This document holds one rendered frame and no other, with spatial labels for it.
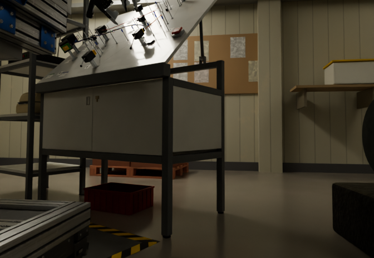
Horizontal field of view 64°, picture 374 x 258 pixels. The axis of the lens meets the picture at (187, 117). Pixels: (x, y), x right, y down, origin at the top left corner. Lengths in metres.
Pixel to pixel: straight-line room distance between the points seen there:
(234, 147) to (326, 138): 1.23
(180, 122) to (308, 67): 3.16
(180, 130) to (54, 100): 1.03
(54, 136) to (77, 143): 0.26
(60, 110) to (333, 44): 3.66
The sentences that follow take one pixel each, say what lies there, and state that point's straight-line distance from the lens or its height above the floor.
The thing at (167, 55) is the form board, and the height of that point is 0.91.
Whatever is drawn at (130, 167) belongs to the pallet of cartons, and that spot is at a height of 0.12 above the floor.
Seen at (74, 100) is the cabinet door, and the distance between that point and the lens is 2.08.
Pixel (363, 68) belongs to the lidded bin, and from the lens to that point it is 4.12.
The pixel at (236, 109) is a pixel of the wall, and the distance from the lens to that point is 4.33.
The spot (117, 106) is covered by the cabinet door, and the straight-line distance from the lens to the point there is 1.76.
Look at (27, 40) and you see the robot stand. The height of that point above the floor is 0.85.
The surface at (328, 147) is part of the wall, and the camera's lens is 4.50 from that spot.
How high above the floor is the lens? 0.52
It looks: 3 degrees up
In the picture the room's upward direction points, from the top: straight up
